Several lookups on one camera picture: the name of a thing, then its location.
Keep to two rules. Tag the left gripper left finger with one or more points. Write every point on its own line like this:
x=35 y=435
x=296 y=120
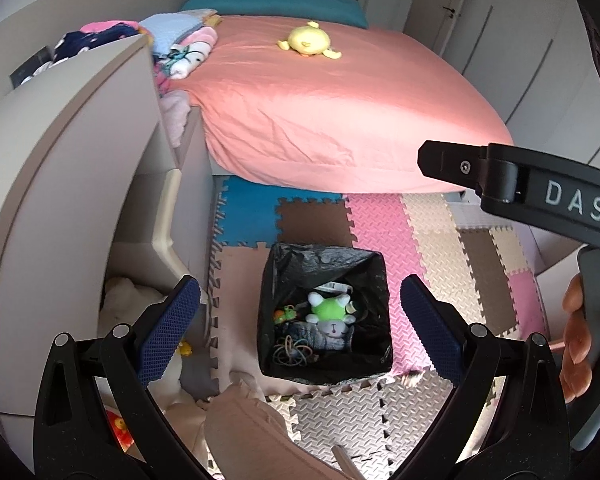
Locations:
x=72 y=438

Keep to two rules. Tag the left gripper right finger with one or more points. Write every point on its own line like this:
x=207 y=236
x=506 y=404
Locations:
x=528 y=437

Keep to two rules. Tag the green and white plush toy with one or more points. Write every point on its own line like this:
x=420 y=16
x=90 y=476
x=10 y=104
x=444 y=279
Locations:
x=329 y=309

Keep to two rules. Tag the colourful ring rattle toy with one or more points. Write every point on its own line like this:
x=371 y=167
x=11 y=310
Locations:
x=293 y=352

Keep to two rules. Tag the black lined trash bin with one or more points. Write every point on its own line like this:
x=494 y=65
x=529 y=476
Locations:
x=291 y=272

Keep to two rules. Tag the person right hand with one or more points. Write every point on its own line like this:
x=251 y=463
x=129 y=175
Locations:
x=576 y=373

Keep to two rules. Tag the colourful foam puzzle mat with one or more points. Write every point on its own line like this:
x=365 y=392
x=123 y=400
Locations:
x=468 y=259

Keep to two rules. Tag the beige trouser leg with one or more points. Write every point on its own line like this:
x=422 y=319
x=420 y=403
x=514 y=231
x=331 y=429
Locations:
x=248 y=439

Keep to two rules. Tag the grey cat plush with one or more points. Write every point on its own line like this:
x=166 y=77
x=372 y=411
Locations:
x=321 y=336

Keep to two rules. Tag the white desk unit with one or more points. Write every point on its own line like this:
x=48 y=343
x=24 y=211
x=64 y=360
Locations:
x=89 y=185

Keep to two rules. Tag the bed with salmon sheet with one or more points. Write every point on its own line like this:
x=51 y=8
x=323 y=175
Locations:
x=350 y=125

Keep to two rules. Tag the yellow duck plush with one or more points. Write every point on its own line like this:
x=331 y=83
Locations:
x=309 y=40

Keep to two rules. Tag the teal pillow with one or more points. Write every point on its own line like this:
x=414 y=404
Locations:
x=346 y=12

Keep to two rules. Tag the navy patterned clothes pile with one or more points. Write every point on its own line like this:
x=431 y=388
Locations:
x=88 y=37

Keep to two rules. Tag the folded pastel clothes stack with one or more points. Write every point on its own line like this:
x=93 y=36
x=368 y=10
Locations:
x=182 y=41

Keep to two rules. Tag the wardrobe doors with handles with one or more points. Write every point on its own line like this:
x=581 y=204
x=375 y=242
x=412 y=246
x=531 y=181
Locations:
x=530 y=59

